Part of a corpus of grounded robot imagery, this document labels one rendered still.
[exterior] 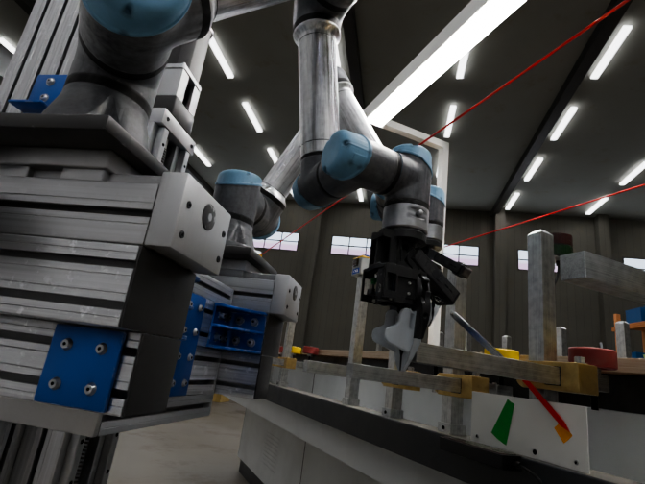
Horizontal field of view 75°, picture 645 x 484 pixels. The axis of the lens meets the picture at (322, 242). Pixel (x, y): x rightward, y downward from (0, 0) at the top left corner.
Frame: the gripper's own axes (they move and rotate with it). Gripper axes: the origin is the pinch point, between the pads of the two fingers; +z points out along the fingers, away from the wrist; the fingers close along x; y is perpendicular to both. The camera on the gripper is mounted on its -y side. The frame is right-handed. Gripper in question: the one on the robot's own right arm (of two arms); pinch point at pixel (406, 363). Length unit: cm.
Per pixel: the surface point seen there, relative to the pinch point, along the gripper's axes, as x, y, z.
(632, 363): 3.2, -49.0, -6.2
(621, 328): -55, -141, -29
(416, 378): -23.4, -19.0, 1.8
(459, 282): -27.2, -33.0, -22.8
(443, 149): -159, -129, -156
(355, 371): -23.4, -4.1, 2.0
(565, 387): 2.6, -31.2, 0.1
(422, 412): -66, -54, 12
